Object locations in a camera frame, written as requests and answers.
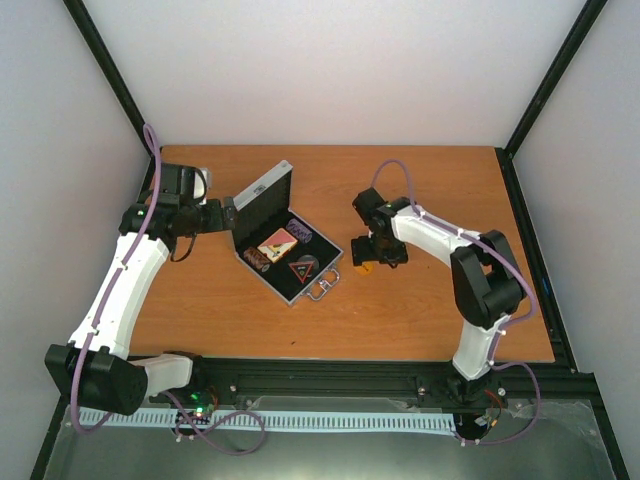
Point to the right black frame post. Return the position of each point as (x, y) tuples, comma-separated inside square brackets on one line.
[(571, 44)]

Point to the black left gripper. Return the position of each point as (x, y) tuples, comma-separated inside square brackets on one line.
[(217, 217)]

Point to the purple poker chip stack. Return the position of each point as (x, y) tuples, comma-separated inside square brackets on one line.
[(300, 231)]

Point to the green lit circuit board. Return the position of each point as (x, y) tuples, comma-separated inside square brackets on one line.
[(205, 404)]

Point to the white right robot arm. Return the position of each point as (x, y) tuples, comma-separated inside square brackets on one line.
[(487, 283)]

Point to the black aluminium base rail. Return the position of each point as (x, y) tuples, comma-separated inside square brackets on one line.
[(422, 384)]

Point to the left black frame post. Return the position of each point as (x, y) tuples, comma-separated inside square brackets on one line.
[(101, 54)]

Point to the orange round dealer button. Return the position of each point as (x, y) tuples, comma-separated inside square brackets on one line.
[(365, 268)]

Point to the white slotted cable duct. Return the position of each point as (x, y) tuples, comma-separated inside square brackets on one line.
[(293, 421)]

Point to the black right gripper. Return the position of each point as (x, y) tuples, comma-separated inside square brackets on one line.
[(362, 253)]

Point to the black red triangular button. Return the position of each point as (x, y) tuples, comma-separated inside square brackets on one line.
[(294, 268)]

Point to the clear round plastic disc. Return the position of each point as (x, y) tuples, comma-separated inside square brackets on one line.
[(309, 265)]

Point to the playing card deck box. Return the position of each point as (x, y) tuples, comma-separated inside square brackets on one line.
[(277, 245)]

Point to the right black side rail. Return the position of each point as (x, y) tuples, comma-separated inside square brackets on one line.
[(541, 282)]

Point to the aluminium poker case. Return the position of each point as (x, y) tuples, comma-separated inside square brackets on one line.
[(262, 208)]

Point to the black frame post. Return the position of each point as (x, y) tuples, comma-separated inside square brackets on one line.
[(101, 54), (571, 44)]

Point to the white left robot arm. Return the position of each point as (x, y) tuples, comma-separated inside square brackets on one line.
[(93, 369)]

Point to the metal front plate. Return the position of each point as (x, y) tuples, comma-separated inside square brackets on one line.
[(558, 440)]

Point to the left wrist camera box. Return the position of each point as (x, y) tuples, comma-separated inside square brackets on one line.
[(182, 185)]

